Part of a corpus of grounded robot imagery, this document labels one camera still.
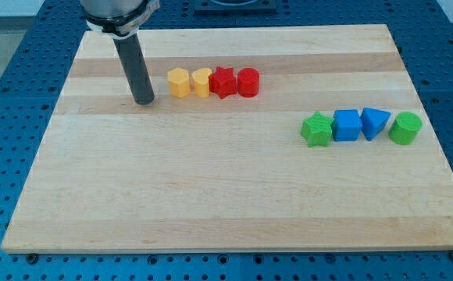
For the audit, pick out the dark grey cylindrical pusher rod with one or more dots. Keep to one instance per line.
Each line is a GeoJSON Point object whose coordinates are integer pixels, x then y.
{"type": "Point", "coordinates": [133, 63]}

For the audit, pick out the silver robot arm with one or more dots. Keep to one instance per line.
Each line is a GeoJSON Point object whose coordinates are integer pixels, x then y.
{"type": "Point", "coordinates": [121, 20]}

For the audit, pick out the yellow hexagon block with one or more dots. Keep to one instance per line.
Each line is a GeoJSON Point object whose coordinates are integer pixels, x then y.
{"type": "Point", "coordinates": [179, 82]}

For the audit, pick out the yellow heart block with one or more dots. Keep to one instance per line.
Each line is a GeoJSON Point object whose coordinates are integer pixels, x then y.
{"type": "Point", "coordinates": [200, 79]}

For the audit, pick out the red star block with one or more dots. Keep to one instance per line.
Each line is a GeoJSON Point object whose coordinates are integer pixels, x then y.
{"type": "Point", "coordinates": [223, 82]}

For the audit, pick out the red cylinder block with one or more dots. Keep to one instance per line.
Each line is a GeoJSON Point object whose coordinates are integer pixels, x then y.
{"type": "Point", "coordinates": [248, 82]}

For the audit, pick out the green star block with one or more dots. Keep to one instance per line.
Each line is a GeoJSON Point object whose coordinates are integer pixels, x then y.
{"type": "Point", "coordinates": [317, 130]}

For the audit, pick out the blue cube block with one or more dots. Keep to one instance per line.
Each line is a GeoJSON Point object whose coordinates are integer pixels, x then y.
{"type": "Point", "coordinates": [346, 125]}

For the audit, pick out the blue triangle block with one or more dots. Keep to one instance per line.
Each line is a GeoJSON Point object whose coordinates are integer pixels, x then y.
{"type": "Point", "coordinates": [373, 122]}

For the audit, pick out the green cylinder block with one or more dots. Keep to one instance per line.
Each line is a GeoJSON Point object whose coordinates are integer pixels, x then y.
{"type": "Point", "coordinates": [405, 128]}

